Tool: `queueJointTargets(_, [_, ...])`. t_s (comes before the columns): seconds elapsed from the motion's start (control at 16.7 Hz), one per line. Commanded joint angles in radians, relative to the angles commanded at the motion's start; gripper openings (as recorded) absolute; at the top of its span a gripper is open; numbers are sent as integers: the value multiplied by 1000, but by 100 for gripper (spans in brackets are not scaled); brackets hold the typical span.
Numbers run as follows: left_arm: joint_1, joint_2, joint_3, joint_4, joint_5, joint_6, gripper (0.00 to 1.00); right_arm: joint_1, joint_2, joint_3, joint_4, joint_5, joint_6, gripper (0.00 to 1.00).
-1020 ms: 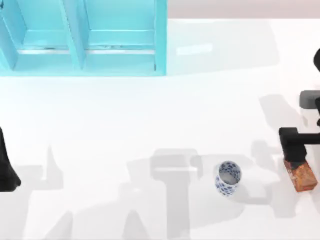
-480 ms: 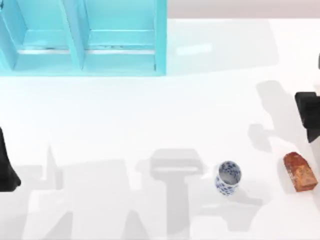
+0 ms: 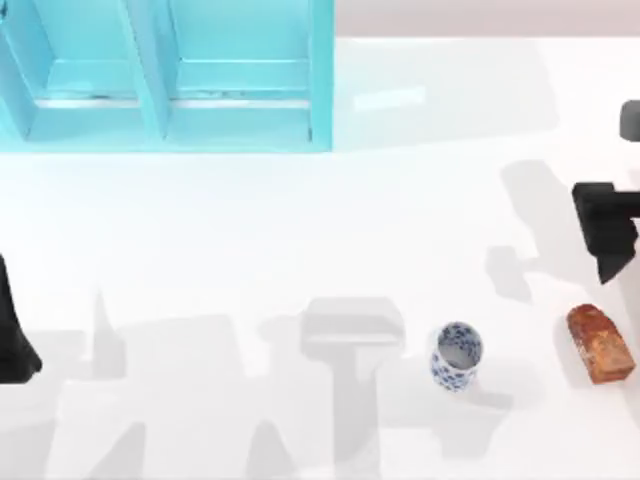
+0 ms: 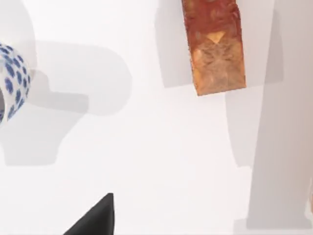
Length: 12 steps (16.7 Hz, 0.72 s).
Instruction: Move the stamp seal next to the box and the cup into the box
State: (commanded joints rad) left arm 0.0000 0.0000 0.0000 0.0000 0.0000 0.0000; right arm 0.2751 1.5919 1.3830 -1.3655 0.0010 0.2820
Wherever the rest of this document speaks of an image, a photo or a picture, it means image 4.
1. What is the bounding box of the white cup with blue spots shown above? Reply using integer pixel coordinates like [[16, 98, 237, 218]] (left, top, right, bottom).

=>
[[0, 43, 32, 126]]

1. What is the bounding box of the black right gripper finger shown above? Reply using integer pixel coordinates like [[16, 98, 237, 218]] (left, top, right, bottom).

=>
[[62, 192, 114, 235]]

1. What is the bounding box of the brown bread loaf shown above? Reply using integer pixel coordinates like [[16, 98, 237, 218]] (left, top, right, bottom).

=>
[[181, 0, 247, 96]]

